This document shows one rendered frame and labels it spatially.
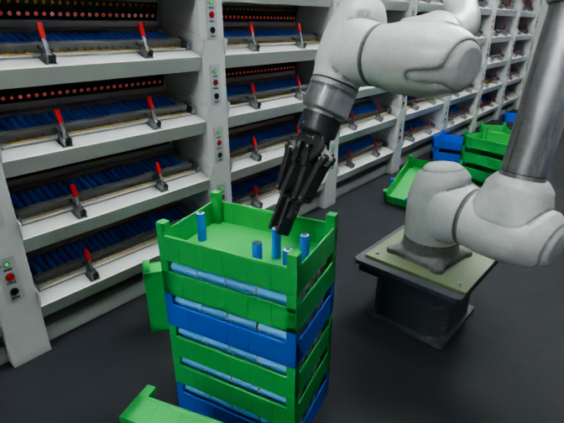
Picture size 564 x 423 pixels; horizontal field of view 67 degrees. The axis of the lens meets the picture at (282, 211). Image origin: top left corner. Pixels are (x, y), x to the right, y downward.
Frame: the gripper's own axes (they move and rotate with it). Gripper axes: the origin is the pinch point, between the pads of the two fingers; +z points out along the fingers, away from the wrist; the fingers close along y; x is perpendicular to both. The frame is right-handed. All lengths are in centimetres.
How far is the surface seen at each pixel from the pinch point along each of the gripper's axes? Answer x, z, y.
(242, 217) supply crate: -2.2, 6.2, 16.4
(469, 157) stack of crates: -158, -40, 64
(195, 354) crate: 3.2, 35.4, 7.0
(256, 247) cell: 6.8, 6.0, -4.1
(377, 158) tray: -133, -23, 101
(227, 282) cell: 7.2, 15.0, -0.2
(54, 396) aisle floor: 20, 64, 32
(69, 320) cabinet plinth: 15, 57, 57
